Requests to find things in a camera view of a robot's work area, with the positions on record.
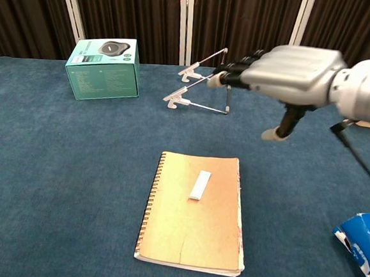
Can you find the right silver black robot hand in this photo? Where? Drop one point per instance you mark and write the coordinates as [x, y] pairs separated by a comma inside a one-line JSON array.
[[292, 73]]

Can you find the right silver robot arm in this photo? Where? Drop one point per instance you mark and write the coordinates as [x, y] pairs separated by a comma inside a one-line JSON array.
[[365, 91]]

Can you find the yellow spiral notebook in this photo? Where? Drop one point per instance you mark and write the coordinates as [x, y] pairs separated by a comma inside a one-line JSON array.
[[193, 232]]

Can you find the black curtain screen panel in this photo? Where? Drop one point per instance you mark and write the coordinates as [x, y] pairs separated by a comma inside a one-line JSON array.
[[21, 13], [357, 23], [239, 17], [127, 12]]

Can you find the blue Oreo cookie package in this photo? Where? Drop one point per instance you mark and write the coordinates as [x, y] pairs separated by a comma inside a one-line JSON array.
[[362, 245]]

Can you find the teal speaker product box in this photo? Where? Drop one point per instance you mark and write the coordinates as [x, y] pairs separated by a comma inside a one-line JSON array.
[[103, 74]]

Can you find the blue felt table mat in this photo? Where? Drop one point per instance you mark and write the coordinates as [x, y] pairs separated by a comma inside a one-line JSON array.
[[57, 167]]

